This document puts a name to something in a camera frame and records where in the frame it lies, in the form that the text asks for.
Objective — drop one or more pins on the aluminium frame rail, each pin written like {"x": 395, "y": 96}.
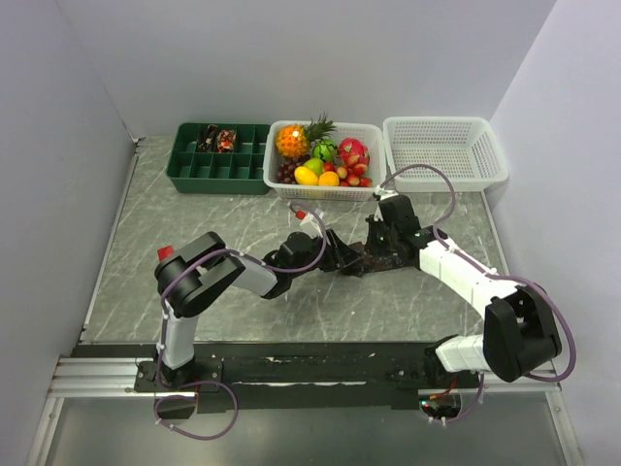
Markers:
{"x": 94, "y": 377}

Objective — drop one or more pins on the green compartment tray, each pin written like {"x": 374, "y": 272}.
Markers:
{"x": 237, "y": 172}

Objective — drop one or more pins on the brown floral necktie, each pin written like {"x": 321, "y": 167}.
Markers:
{"x": 382, "y": 260}

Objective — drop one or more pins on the toy dragon fruit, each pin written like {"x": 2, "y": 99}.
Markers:
{"x": 352, "y": 151}

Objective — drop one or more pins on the toy watermelon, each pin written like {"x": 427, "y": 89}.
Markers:
{"x": 325, "y": 149}

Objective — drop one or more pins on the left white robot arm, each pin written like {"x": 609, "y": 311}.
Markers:
{"x": 192, "y": 278}

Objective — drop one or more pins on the red toothpaste box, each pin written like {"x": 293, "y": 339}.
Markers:
{"x": 165, "y": 252}

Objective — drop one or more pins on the toy orange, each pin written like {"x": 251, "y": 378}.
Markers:
{"x": 329, "y": 178}

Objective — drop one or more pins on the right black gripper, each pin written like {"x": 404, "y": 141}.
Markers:
{"x": 372, "y": 247}

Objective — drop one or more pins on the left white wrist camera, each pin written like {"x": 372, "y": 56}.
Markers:
{"x": 308, "y": 224}

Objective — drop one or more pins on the dark rolled tie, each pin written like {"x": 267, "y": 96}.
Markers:
{"x": 207, "y": 136}

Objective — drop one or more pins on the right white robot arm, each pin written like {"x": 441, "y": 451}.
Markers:
{"x": 519, "y": 329}

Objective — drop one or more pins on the toy pineapple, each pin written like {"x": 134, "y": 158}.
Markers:
{"x": 295, "y": 140}

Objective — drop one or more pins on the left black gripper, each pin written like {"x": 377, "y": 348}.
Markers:
{"x": 338, "y": 254}

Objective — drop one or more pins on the white fruit basket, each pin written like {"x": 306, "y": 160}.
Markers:
{"x": 371, "y": 175}

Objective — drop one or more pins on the toy green apple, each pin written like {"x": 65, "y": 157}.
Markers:
{"x": 315, "y": 165}

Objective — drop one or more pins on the toy purple grapes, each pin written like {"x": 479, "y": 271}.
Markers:
{"x": 287, "y": 168}

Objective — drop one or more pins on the empty white basket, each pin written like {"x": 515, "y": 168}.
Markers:
{"x": 465, "y": 148}

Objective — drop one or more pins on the red patterned rolled tie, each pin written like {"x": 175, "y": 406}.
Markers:
{"x": 226, "y": 140}

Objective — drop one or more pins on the toy yellow mango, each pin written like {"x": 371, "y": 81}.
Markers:
{"x": 305, "y": 176}

